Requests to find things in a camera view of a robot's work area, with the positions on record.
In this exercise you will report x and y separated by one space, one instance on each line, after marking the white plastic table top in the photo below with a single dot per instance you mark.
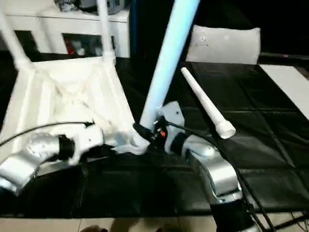
67 96

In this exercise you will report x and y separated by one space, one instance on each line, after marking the white plastic table leg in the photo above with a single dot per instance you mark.
14 41
207 104
169 58
106 29

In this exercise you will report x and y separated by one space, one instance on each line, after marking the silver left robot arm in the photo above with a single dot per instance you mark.
29 154

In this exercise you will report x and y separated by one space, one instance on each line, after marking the black work mat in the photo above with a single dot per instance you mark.
260 125

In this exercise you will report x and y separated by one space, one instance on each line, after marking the red bottle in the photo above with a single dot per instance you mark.
70 48

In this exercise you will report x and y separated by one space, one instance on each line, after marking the white cushion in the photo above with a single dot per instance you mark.
224 46

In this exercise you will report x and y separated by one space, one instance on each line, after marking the white cabinet with glass doors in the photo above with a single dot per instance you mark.
48 29

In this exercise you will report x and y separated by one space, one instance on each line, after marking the white flat board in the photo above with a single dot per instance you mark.
289 87

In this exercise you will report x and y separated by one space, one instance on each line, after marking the grey clutter on cabinet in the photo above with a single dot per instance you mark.
87 5

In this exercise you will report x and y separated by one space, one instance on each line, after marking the black metal stand leg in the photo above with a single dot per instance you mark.
289 222

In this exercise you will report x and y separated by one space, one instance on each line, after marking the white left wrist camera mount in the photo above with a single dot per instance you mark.
88 140

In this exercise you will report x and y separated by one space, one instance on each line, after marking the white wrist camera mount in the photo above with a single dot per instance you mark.
88 140
170 116

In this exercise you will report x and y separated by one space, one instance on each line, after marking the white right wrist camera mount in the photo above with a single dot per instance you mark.
170 116

